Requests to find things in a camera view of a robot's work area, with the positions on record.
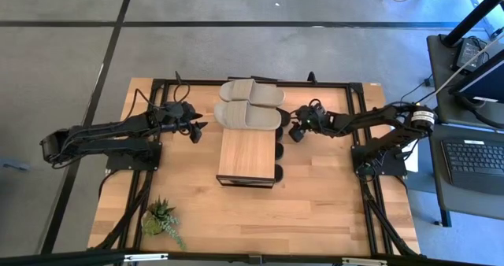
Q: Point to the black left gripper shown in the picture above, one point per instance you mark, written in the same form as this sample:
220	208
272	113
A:
177	116

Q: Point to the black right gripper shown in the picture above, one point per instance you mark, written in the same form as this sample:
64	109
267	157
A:
313	118

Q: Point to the grey slide sandal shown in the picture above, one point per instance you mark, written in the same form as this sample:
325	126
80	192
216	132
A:
252	91
248	115

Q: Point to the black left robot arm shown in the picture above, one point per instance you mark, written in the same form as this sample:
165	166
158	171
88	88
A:
110	130

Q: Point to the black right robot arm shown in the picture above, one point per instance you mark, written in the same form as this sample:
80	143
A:
362	120

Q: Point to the wooden shelf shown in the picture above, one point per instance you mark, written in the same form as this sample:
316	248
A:
246	156

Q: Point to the small potted green plant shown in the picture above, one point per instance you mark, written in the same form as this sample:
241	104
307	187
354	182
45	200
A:
159	219

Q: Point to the white paper sheet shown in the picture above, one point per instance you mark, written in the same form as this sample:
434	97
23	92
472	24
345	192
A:
412	161

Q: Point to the small grey clamp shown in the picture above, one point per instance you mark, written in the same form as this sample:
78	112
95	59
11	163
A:
255	259

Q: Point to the dark grey side desk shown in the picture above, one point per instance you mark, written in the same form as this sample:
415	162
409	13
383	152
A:
441	73
472	207

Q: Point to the black desk leg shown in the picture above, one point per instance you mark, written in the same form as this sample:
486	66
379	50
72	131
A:
445	219

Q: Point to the black power adapter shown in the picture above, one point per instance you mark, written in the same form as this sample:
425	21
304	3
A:
468	51

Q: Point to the black keyboard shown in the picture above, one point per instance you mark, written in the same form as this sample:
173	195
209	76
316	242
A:
476	159

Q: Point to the dark computer monitor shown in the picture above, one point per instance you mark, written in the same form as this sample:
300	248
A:
488	81

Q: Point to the black slanted pole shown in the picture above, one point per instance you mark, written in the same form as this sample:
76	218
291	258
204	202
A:
472	16

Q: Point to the black aluminium table frame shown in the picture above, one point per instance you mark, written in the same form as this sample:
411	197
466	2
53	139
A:
197	83

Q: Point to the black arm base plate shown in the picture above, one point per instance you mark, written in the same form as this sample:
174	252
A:
393	169
130	165

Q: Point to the black camera rig beam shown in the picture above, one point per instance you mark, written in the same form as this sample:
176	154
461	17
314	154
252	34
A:
295	260

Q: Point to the silver metal bracket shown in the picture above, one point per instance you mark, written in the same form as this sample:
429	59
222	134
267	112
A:
145	257
364	262

